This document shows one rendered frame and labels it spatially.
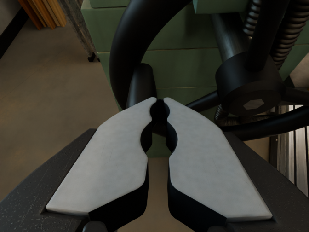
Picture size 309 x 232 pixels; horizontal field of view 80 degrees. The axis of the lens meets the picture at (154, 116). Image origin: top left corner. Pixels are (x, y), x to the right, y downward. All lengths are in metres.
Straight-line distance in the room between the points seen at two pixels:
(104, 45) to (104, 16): 0.06
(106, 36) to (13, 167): 1.02
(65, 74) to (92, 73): 0.19
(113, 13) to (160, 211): 0.83
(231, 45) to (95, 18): 0.23
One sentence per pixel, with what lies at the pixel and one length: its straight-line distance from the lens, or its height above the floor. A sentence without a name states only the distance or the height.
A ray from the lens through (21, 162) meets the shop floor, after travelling 1.26.
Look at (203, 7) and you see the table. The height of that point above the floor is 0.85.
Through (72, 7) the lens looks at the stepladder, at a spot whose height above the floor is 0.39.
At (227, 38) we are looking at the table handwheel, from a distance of 0.25.
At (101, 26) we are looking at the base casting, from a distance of 0.38.
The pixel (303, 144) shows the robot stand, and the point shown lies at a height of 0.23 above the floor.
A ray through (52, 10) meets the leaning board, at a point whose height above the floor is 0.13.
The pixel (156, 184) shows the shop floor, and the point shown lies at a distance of 0.98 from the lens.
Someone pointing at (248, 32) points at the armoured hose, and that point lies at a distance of 0.26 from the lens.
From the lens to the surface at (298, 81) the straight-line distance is 0.56.
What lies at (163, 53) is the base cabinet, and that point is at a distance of 0.40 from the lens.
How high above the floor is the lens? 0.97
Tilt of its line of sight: 60 degrees down
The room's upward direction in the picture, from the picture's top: 4 degrees counter-clockwise
